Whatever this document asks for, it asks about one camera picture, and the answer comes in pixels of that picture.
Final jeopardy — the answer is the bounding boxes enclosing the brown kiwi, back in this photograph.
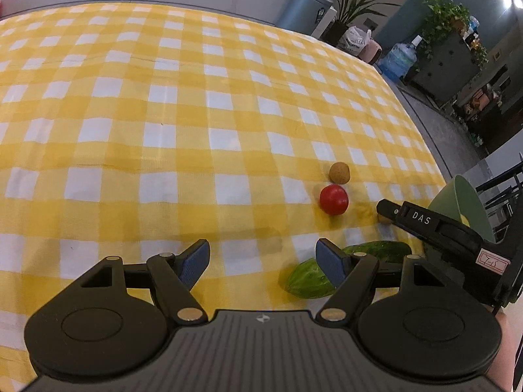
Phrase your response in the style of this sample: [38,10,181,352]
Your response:
[329,162,351,184]

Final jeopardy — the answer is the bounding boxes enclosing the blue-grey trash can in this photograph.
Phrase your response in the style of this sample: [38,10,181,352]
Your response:
[276,0,333,31]

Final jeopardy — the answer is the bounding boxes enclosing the black chair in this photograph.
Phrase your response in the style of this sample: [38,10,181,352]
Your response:
[476,153,523,233]

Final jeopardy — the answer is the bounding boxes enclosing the green cucumber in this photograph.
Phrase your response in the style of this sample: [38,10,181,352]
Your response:
[285,241,413,300]

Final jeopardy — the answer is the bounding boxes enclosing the green ivy plant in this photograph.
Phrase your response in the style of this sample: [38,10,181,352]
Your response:
[419,0,489,74]

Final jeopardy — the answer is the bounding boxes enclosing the group of small bottles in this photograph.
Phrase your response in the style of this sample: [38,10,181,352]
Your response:
[462,15,481,47]

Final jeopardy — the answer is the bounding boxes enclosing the cluttered dark shelf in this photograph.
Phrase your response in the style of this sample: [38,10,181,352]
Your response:
[451,84,505,148]

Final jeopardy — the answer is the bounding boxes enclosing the pink heater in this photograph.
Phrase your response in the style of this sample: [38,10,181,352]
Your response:
[363,40,382,65]

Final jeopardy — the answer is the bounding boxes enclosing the blue water jug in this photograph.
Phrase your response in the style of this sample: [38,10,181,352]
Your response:
[378,35,423,83]

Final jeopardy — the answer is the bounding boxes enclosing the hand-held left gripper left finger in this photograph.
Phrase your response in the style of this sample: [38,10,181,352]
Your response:
[77,239,211,325]

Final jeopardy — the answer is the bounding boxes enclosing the red cherry tomato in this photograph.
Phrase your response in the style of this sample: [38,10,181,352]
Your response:
[319,185,349,216]

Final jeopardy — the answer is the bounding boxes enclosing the white plastic bag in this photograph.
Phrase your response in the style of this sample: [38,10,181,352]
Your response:
[338,25,372,56]

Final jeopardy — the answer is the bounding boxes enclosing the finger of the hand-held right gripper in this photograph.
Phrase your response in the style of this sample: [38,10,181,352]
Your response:
[376,198,481,256]

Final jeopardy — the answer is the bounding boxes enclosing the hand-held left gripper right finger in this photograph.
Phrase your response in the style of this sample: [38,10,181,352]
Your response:
[315,238,450,325]

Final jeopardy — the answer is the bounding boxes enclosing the yellow checkered tablecloth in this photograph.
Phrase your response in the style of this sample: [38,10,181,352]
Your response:
[0,2,448,392]

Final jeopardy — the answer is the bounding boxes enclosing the dark grey drawer cabinet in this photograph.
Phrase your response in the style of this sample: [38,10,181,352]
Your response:
[409,33,485,105]

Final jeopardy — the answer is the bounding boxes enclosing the long-leaved potted plant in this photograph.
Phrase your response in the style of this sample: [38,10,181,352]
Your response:
[323,0,401,47]

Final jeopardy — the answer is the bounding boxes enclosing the green bowl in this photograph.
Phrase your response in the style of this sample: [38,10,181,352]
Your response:
[428,175,496,242]

